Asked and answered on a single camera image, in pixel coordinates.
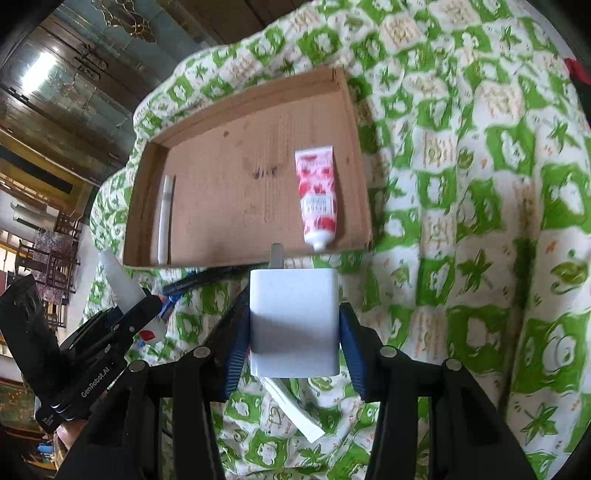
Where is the white tube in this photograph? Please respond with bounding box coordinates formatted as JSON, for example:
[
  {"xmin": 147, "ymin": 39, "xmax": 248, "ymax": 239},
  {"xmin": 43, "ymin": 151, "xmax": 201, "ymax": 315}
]
[{"xmin": 259, "ymin": 376, "xmax": 326, "ymax": 441}]

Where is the wooden cabinet with glass doors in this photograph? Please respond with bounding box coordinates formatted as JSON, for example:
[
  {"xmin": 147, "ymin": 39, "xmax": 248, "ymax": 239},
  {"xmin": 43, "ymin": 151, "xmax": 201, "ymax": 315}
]
[{"xmin": 0, "ymin": 0, "xmax": 259, "ymax": 199}]

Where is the white charger plug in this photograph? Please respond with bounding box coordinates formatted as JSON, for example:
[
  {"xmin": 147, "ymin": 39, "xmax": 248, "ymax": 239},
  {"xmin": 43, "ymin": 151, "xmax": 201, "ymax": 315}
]
[{"xmin": 249, "ymin": 242, "xmax": 340, "ymax": 378}]

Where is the white squeeze bottle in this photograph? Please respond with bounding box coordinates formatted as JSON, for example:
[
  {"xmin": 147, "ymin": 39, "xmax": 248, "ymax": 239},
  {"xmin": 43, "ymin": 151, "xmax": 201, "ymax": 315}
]
[{"xmin": 99, "ymin": 249, "xmax": 168, "ymax": 344}]

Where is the green and white printed blanket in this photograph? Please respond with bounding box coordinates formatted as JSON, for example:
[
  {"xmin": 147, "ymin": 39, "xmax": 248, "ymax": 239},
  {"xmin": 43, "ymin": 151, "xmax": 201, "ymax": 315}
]
[{"xmin": 88, "ymin": 0, "xmax": 591, "ymax": 480}]

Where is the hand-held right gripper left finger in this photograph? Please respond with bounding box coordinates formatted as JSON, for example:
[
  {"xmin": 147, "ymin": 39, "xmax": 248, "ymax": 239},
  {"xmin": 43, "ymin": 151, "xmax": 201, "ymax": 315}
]
[{"xmin": 55, "ymin": 286, "xmax": 253, "ymax": 480}]

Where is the cardboard tray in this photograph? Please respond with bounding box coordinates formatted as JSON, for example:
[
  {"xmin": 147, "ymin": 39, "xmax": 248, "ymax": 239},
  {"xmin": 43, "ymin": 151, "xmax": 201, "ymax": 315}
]
[{"xmin": 122, "ymin": 66, "xmax": 374, "ymax": 268}]

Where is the red and black object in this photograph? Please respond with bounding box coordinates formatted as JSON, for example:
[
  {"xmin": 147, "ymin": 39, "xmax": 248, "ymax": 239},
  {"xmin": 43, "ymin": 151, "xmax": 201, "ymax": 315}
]
[{"xmin": 564, "ymin": 58, "xmax": 591, "ymax": 93}]

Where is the dark wooden chair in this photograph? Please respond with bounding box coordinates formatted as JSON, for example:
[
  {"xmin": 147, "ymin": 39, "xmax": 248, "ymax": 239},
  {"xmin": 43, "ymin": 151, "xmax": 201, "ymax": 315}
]
[{"xmin": 14, "ymin": 217, "xmax": 83, "ymax": 324}]

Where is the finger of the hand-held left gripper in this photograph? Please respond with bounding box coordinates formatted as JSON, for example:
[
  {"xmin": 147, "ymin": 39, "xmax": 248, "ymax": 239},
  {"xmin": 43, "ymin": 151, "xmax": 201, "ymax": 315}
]
[
  {"xmin": 60, "ymin": 309, "xmax": 139, "ymax": 365},
  {"xmin": 108, "ymin": 293, "xmax": 178, "ymax": 335}
]

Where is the pink floral cream tube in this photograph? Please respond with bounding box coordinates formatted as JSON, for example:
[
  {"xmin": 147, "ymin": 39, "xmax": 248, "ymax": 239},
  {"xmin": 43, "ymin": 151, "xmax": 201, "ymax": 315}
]
[{"xmin": 294, "ymin": 145, "xmax": 340, "ymax": 252}]

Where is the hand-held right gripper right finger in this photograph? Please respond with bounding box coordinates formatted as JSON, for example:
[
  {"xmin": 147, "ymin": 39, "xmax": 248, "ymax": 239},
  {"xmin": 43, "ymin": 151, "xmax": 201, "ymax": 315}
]
[{"xmin": 339, "ymin": 302, "xmax": 539, "ymax": 480}]

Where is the white stick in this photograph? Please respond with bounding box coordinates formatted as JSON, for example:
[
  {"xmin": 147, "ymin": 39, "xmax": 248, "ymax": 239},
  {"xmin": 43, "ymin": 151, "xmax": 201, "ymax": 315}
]
[{"xmin": 157, "ymin": 174, "xmax": 177, "ymax": 265}]

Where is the blue marker pen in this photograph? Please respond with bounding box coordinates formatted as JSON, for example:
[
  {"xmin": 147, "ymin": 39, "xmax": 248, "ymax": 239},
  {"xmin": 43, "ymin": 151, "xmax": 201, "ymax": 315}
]
[{"xmin": 161, "ymin": 265, "xmax": 252, "ymax": 296}]

